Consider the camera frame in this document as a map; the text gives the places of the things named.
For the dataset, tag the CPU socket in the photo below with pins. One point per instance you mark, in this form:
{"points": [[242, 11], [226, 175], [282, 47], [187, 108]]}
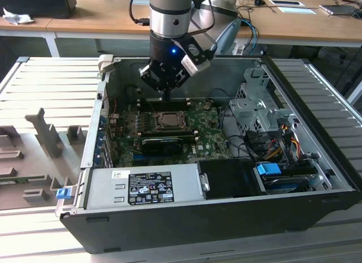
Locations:
{"points": [[154, 124]]}

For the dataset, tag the silver-topped CPU chip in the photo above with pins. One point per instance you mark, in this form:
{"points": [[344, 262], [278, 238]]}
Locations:
{"points": [[173, 120]]}

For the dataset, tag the white paper sheet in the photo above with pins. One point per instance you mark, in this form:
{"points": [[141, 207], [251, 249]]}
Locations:
{"points": [[298, 10]]}

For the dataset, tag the blue expansion slot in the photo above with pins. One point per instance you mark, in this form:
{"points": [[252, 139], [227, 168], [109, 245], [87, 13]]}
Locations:
{"points": [[137, 159]]}

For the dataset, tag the grey parts rack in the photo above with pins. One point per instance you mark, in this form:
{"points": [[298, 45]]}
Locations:
{"points": [[36, 150]]}

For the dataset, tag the black hard disk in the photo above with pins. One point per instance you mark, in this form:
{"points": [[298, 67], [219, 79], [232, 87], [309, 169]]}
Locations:
{"points": [[285, 183]]}

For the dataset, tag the green motherboard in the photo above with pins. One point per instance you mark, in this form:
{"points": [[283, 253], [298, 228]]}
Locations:
{"points": [[209, 133]]}

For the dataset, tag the wooden office desk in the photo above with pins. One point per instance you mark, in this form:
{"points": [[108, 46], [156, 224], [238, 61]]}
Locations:
{"points": [[113, 17]]}

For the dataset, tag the silver disk bay cage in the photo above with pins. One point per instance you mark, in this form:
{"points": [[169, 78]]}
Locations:
{"points": [[254, 110]]}

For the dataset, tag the RAM slot white clips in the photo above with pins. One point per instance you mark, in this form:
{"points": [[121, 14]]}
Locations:
{"points": [[181, 100], [169, 134], [181, 105]]}

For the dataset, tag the black PC case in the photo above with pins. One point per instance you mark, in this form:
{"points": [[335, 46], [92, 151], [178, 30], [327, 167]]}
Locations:
{"points": [[198, 226]]}

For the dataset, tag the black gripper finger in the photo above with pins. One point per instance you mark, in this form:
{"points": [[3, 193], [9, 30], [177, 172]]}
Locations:
{"points": [[178, 77], [150, 75]]}

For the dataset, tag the black computer mouse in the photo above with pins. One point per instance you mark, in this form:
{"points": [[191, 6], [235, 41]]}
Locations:
{"points": [[258, 2]]}

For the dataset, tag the black drive bay box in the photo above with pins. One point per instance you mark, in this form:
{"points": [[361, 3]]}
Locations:
{"points": [[229, 179]]}

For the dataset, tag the crumpled white paper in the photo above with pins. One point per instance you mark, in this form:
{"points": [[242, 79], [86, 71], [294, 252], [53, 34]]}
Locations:
{"points": [[17, 17]]}

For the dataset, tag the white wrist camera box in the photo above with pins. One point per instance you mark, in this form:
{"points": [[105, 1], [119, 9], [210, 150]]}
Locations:
{"points": [[195, 67]]}

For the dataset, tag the blue case latch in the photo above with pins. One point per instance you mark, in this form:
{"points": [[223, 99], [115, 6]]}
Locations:
{"points": [[63, 193]]}

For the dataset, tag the green RAM stick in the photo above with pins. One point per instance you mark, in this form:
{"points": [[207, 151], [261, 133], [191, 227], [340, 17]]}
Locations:
{"points": [[8, 181], [169, 138]]}

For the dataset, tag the graphics card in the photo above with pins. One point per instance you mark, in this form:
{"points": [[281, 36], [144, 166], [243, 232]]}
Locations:
{"points": [[161, 147]]}

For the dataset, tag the black box on desk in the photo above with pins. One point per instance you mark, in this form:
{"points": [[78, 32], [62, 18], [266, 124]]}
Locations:
{"points": [[36, 4]]}

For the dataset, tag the blue disk carrier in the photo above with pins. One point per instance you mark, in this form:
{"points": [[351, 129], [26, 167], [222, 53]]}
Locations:
{"points": [[268, 169]]}

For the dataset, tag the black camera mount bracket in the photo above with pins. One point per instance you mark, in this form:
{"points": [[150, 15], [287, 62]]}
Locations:
{"points": [[195, 49]]}

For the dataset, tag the grey laptop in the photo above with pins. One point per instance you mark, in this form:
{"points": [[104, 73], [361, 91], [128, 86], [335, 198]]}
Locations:
{"points": [[338, 10]]}

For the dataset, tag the silver power supply unit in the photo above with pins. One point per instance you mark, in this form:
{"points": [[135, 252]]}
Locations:
{"points": [[101, 189]]}

